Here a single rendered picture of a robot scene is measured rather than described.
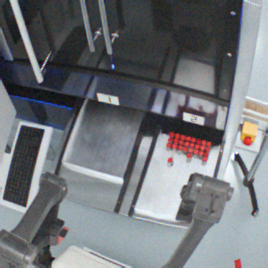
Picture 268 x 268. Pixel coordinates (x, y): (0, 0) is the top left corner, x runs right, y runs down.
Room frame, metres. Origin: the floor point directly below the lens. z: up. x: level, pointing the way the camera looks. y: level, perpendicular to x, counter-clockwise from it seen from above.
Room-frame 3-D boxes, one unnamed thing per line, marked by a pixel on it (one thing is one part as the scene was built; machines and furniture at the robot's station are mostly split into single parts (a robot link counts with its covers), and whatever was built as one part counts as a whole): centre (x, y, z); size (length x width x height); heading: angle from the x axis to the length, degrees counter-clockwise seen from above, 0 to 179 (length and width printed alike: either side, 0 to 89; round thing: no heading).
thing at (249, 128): (0.72, -0.47, 1.00); 0.08 x 0.07 x 0.07; 156
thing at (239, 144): (0.75, -0.50, 0.87); 0.14 x 0.13 x 0.02; 156
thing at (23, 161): (0.80, 0.53, 0.82); 0.40 x 0.14 x 0.02; 160
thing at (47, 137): (0.81, 0.56, 0.79); 0.45 x 0.28 x 0.03; 160
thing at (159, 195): (0.61, -0.15, 0.90); 0.34 x 0.26 x 0.04; 155
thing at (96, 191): (0.72, -0.01, 0.87); 0.70 x 0.48 x 0.02; 66
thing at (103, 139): (0.85, 0.12, 0.90); 0.34 x 0.26 x 0.04; 156
